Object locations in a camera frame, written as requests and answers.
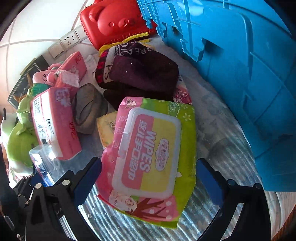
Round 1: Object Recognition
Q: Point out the green plush pillow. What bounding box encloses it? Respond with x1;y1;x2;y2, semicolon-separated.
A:
6;83;50;168

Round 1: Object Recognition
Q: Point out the large pink tissue pack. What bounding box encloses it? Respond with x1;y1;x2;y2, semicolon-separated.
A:
31;87;82;161

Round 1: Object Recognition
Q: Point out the baby wipes pack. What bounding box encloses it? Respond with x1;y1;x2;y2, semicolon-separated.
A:
96;97;196;228

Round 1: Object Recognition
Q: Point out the grey round pouch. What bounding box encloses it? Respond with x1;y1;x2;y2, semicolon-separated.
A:
72;83;115;135

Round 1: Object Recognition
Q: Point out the small pink pig plush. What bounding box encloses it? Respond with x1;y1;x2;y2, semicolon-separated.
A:
32;63;61;86

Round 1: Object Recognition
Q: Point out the open tissue pack with paper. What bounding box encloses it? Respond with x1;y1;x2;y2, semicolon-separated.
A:
55;51;87;87

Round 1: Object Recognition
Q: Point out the black gift paper bag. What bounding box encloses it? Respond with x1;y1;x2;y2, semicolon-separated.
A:
8;55;49;109

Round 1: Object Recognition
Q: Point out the dark maroon knit garment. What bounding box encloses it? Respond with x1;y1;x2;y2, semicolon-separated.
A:
95;42;179;109

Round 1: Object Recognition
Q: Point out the blue plastic crate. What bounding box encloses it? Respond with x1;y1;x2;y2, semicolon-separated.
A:
138;0;295;192

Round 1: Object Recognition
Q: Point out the yellow toy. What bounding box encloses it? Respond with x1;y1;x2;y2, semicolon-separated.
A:
98;32;149;57

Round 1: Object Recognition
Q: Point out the red bear suitcase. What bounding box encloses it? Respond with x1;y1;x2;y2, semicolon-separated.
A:
80;0;157;50

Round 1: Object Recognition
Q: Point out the wall light switch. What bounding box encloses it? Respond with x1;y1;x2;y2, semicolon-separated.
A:
48;41;65;59

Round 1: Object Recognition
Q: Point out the wall socket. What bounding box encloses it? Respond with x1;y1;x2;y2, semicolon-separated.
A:
60;30;80;50

